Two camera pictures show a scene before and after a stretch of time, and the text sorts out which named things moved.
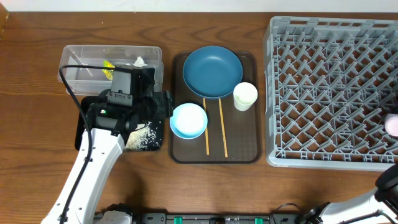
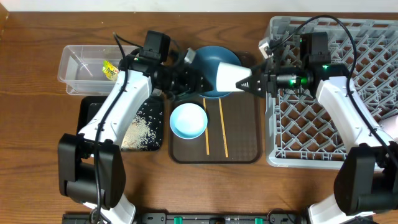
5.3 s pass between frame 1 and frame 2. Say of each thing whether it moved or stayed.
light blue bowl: stayed
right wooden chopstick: stayed
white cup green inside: moved
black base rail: stayed
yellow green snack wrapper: stayed
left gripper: moved
